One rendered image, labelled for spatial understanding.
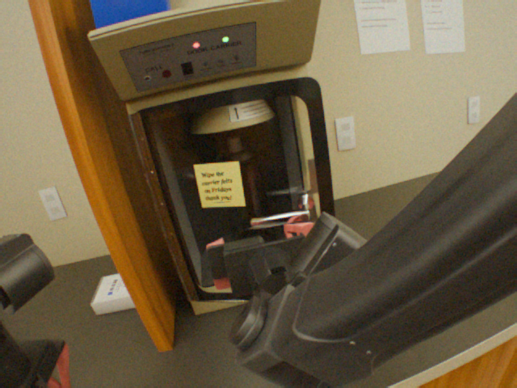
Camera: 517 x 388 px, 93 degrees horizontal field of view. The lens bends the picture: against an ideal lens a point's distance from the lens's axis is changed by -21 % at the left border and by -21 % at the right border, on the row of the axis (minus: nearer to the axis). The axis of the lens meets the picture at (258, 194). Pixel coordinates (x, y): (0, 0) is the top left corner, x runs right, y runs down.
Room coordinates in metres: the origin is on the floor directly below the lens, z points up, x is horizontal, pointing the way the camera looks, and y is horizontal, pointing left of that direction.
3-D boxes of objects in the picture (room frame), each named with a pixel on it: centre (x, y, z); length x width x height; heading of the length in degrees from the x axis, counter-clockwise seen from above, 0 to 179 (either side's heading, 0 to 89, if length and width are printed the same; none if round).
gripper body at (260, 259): (0.29, 0.00, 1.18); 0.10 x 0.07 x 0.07; 98
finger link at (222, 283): (0.35, 0.05, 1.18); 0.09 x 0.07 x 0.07; 8
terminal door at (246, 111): (0.46, 0.03, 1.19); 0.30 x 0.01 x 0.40; 76
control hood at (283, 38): (0.47, 0.03, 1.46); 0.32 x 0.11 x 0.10; 97
